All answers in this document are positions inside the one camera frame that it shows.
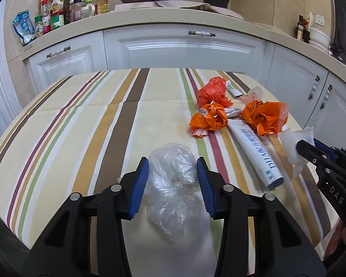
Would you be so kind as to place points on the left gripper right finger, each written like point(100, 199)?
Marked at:
point(281, 247)

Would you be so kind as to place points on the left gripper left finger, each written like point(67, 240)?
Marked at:
point(63, 248)

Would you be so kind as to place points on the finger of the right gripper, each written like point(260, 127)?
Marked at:
point(314, 152)
point(333, 152)

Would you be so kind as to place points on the large white blue tube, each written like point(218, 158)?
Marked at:
point(261, 160)

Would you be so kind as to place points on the orange plastic bag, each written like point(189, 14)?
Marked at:
point(211, 117)
point(265, 118)

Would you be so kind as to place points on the silver blister foil pack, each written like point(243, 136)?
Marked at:
point(230, 112)

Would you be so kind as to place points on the small white green tube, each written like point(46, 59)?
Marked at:
point(233, 91)

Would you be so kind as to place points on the clear plastic bag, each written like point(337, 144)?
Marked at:
point(171, 189)

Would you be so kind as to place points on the red plastic bag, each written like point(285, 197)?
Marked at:
point(215, 91)

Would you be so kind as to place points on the person's right hand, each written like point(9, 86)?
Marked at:
point(338, 236)

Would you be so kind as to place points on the white stacked bowls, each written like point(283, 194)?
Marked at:
point(319, 40)

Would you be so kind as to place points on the dark oil bottle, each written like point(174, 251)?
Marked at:
point(300, 28)

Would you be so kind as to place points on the black cooking pot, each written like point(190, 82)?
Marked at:
point(218, 3)

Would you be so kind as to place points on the blue white snack bag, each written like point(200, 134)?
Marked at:
point(23, 27)

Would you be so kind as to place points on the beige stove cover cloth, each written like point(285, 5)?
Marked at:
point(178, 4)

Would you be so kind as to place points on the cabinet door handle right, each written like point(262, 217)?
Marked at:
point(326, 97)

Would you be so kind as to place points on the cabinet door handle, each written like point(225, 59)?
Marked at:
point(313, 87)
point(326, 97)

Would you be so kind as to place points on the cabinet door handle left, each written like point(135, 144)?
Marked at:
point(313, 87)

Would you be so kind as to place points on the white wall socket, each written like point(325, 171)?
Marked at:
point(319, 20)

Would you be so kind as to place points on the drawer handle centre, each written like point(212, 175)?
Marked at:
point(202, 34)

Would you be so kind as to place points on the drawer handle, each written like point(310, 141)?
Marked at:
point(58, 52)
point(202, 34)

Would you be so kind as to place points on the drawer handle left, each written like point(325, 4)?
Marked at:
point(58, 52)

